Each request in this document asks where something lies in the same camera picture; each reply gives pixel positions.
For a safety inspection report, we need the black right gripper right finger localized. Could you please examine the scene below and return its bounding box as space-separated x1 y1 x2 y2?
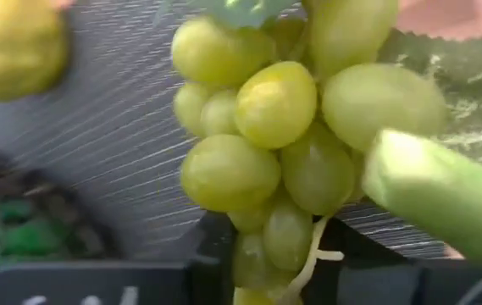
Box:
320 218 422 262

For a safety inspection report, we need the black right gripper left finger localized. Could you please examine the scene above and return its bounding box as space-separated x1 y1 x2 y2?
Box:
187 211 235 263

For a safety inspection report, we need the long green cucumber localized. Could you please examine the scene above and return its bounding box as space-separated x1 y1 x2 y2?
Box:
361 128 482 262

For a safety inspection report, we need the green grape bunch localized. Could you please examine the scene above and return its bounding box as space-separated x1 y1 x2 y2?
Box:
170 0 449 305

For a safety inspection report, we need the round green fruit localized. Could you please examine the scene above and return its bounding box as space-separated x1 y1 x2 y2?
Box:
0 198 70 297

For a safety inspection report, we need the grey woven placemat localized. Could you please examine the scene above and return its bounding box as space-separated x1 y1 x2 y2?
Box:
0 0 482 262

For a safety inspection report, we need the black wire basket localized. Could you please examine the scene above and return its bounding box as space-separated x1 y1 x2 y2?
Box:
0 143 114 263

